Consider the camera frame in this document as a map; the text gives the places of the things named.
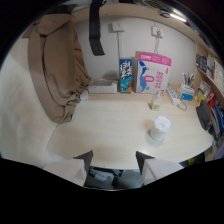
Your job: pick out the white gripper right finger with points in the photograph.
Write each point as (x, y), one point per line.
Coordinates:
(156, 167)

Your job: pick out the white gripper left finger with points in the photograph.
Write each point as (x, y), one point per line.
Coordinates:
(71, 168)

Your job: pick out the round cotton swab container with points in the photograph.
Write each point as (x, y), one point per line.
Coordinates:
(160, 128)

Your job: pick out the small clear pump bottle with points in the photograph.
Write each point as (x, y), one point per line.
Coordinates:
(156, 101)

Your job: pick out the black bag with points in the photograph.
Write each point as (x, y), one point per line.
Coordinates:
(203, 115)

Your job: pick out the white power strip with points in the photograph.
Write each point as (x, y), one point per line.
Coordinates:
(173, 95)

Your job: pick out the white pen holder box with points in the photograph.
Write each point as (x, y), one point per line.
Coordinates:
(186, 92)

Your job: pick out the pink and white carton box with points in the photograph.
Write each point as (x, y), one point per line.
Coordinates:
(152, 74)

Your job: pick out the tall blue drink carton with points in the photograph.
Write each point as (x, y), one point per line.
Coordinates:
(125, 76)

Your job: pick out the wooden shelf unit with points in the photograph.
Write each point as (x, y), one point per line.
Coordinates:
(208, 71)

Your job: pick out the white wall socket with plug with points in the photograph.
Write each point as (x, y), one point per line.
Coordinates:
(157, 31)

